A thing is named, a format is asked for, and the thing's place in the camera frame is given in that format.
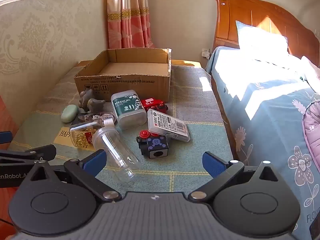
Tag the white pillow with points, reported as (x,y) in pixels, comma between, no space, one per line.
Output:
(260,40)

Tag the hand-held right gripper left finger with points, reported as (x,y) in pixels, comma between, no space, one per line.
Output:
(95,162)

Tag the black toy train car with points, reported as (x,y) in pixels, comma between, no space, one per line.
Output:
(155,146)

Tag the pink quilted cloth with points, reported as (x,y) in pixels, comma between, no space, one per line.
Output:
(312,135)

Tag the cardboard box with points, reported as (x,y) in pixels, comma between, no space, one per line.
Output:
(125,82)

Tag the pink patterned curtain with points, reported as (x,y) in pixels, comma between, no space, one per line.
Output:
(130,15)

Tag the checked grey blanket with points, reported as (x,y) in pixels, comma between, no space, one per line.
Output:
(195,130)

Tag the red wooden toy train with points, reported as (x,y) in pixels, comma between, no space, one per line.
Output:
(152,103)

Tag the clear plastic bottle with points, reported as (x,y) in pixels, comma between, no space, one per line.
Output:
(117,152)

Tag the glass bottle of yellow capsules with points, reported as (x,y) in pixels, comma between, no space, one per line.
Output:
(82,136)

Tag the white wall socket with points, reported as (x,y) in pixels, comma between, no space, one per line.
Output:
(205,53)

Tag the yellow printed card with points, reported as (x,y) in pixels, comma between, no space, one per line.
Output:
(63,140)

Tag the clear plastic case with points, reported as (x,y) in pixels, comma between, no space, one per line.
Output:
(167,126)

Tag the grey animal figurine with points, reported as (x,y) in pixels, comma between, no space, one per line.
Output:
(92,103)

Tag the wooden bed frame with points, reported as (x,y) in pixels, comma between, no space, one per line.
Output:
(250,12)

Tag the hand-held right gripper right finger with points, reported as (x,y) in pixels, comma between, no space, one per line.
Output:
(213,163)

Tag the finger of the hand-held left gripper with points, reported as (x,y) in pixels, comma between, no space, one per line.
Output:
(5,137)
(37,152)

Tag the blue floral bedsheet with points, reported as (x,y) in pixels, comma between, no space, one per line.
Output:
(270,120)

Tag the white cotton swab box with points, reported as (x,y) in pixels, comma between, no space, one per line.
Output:
(128,110)

